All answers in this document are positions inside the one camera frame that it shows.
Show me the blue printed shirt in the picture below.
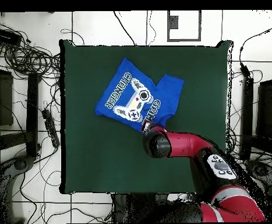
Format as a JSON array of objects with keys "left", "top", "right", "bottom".
[{"left": 94, "top": 57, "right": 185, "bottom": 134}]

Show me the dark green tablecloth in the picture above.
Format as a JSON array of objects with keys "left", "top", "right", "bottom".
[{"left": 59, "top": 39, "right": 234, "bottom": 195}]

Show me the black power strip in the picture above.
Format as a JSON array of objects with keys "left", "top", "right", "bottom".
[{"left": 41, "top": 108, "right": 61, "bottom": 148}]

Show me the black stand beam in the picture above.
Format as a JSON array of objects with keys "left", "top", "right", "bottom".
[
  {"left": 240, "top": 76, "right": 255, "bottom": 160},
  {"left": 26, "top": 73, "right": 42, "bottom": 157}
]

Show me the dark monitor panel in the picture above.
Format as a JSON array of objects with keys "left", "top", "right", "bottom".
[
  {"left": 0, "top": 53, "right": 14, "bottom": 127},
  {"left": 256, "top": 78, "right": 272, "bottom": 141}
]

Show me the grey chair base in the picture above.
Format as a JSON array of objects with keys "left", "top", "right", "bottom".
[
  {"left": 245, "top": 159, "right": 272, "bottom": 187},
  {"left": 0, "top": 155, "right": 35, "bottom": 223}
]

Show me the black electronics box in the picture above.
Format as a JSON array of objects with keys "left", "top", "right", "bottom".
[{"left": 0, "top": 27, "right": 23, "bottom": 47}]

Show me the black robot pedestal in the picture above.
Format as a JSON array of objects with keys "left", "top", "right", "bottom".
[{"left": 112, "top": 193, "right": 169, "bottom": 223}]

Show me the grey rectangular frame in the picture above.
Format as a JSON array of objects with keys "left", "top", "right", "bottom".
[{"left": 167, "top": 10, "right": 202, "bottom": 42}]

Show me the black cable with plug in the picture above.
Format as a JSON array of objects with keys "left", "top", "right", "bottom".
[{"left": 239, "top": 22, "right": 272, "bottom": 78}]

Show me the black cable tangle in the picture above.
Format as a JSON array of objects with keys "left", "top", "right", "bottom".
[{"left": 0, "top": 19, "right": 62, "bottom": 81}]

